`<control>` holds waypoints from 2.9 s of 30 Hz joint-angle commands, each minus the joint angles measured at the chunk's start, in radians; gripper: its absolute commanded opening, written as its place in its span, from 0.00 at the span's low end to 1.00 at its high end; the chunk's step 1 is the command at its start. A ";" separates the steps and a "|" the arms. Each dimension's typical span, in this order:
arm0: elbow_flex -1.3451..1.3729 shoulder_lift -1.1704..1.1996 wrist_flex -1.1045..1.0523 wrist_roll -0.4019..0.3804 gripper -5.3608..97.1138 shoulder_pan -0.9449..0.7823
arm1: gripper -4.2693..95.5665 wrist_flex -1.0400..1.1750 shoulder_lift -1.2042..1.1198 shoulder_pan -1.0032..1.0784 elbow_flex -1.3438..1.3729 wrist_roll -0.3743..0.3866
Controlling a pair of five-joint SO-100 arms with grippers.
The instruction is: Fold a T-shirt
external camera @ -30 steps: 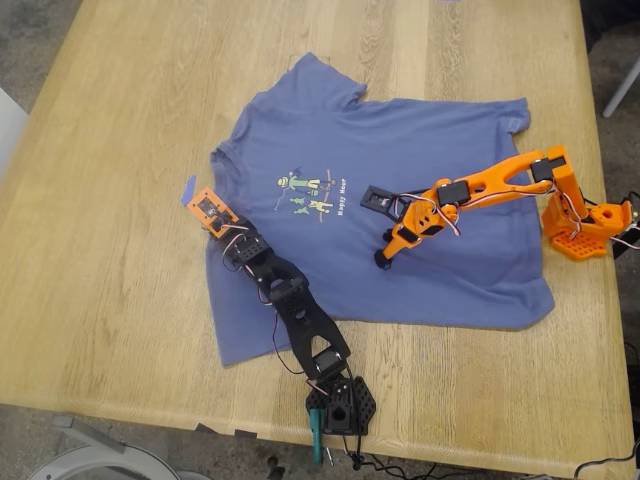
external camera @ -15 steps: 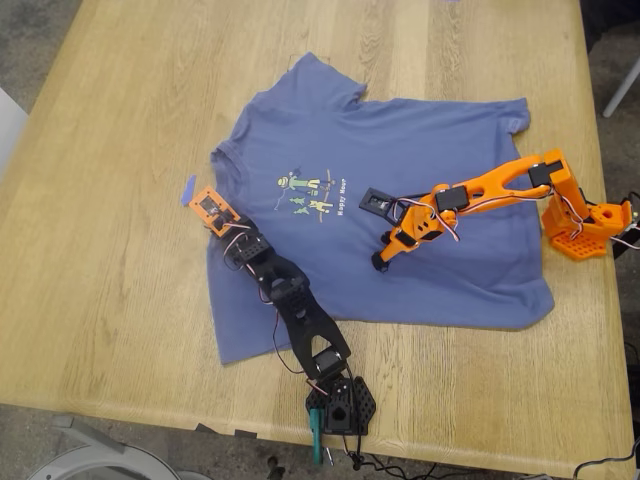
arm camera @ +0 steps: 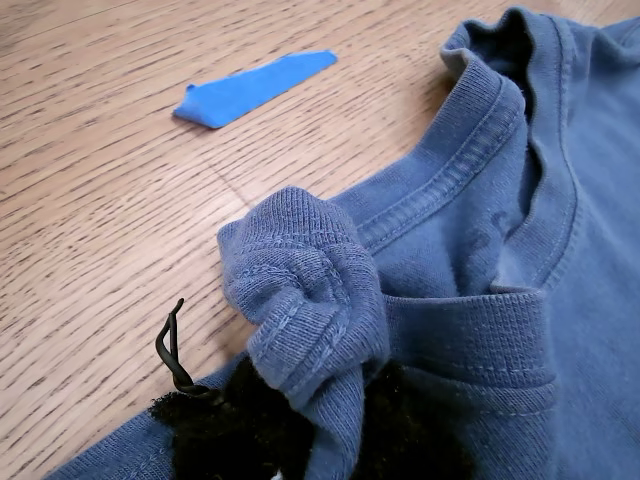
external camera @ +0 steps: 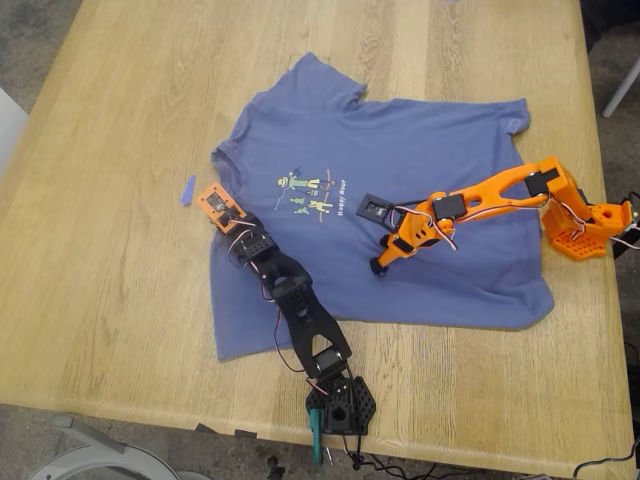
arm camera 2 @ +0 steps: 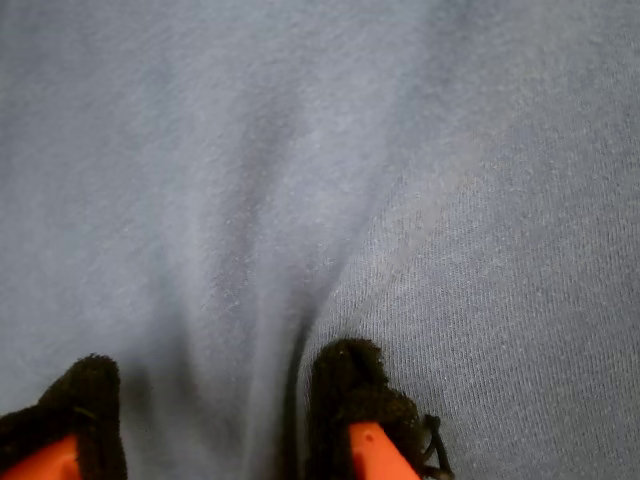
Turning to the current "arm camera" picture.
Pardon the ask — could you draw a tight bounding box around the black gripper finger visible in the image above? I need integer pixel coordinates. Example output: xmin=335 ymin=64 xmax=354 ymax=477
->
xmin=148 ymin=357 xmax=321 ymax=480
xmin=357 ymin=359 xmax=474 ymax=480

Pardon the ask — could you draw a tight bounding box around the blue printed T-shirt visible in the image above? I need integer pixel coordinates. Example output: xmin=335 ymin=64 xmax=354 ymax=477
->
xmin=42 ymin=5 xmax=640 ymax=480

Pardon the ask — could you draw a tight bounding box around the blue tape strip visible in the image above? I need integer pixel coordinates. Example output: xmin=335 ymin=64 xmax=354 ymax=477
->
xmin=171 ymin=48 xmax=337 ymax=131

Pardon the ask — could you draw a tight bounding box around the black twisted wire tie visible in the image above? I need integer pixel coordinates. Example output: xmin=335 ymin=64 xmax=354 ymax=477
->
xmin=155 ymin=298 xmax=224 ymax=401

